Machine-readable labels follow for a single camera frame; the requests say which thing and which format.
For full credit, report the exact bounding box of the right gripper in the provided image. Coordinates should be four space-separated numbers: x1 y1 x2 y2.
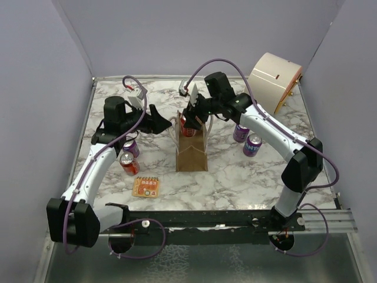
183 90 221 130

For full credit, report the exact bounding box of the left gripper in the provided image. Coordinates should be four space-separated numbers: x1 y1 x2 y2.
120 102 171 134

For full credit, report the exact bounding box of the red soda can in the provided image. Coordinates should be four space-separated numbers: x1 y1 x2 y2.
180 114 196 137

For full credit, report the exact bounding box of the canvas tote bag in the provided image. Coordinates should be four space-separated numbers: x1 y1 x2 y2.
168 111 213 172

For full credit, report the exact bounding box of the purple Fanta can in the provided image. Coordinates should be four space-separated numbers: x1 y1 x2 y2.
243 133 262 157

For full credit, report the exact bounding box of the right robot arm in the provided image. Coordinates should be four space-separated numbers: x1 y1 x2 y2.
178 72 323 231

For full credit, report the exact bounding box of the red can near left arm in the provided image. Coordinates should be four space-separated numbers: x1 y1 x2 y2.
119 152 140 176

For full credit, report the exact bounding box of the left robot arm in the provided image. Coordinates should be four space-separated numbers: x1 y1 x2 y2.
47 96 172 248

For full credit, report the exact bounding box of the purple can near left arm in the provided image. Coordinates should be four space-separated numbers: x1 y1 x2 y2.
123 140 140 158

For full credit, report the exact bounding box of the orange spiral notebook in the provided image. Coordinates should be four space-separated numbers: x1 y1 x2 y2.
132 177 160 198

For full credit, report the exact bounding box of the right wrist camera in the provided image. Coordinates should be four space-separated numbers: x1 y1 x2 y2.
178 80 199 106

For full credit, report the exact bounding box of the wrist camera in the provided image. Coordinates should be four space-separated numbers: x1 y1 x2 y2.
128 88 147 110
178 80 199 106

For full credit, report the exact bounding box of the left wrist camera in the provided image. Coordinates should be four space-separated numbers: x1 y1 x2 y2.
128 88 147 110

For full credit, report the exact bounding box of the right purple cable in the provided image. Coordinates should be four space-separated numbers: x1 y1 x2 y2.
184 58 341 189

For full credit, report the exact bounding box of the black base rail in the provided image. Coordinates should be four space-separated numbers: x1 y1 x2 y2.
107 206 305 246

